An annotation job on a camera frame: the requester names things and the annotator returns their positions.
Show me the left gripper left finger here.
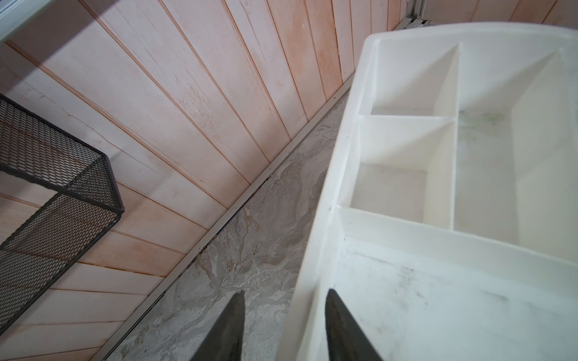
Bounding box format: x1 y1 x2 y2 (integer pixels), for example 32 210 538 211
191 290 245 361

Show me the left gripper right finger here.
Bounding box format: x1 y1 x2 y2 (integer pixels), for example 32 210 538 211
325 289 382 361

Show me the white plastic drawer organizer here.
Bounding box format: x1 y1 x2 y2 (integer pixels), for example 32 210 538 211
276 23 577 360

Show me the black mesh wall basket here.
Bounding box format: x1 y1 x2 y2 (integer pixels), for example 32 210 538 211
1 96 124 333

